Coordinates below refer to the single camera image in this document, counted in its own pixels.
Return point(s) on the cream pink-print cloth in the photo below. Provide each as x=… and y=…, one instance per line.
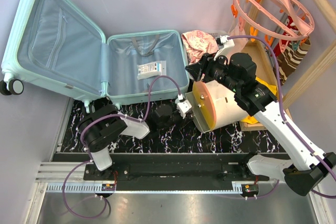
x=199, y=45

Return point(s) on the wooden hanger rack frame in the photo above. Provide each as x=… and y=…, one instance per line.
x=304, y=90

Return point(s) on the pink round clip hanger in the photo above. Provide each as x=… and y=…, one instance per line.
x=267, y=17

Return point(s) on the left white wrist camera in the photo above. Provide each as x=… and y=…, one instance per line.
x=183, y=106

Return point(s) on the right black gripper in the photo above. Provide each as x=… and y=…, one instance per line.
x=196, y=71

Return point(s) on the brown striped cloth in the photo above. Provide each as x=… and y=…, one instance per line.
x=291, y=57

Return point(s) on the black marble pattern mat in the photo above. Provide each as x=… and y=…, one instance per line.
x=185, y=138

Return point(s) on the white round drum box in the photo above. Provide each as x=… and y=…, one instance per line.
x=213, y=106

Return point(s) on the red cloth item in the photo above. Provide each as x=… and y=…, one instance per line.
x=281, y=45

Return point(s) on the light blue hard-shell suitcase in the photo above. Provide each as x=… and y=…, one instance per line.
x=55, y=45

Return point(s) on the white perforated plastic basket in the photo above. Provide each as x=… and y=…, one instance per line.
x=219, y=33

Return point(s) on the translucent pink plastic bag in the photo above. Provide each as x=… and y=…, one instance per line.
x=237, y=31

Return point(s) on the wooden tray base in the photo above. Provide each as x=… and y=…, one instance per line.
x=264, y=72

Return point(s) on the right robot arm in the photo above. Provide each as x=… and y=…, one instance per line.
x=308, y=165

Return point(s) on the yellow cloth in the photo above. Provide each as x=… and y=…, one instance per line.
x=273, y=88

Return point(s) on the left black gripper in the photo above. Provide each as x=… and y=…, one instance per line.
x=183, y=122

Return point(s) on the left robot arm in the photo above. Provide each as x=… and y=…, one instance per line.
x=99, y=128

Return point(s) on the white toiletry pack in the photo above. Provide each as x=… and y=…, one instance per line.
x=151, y=69

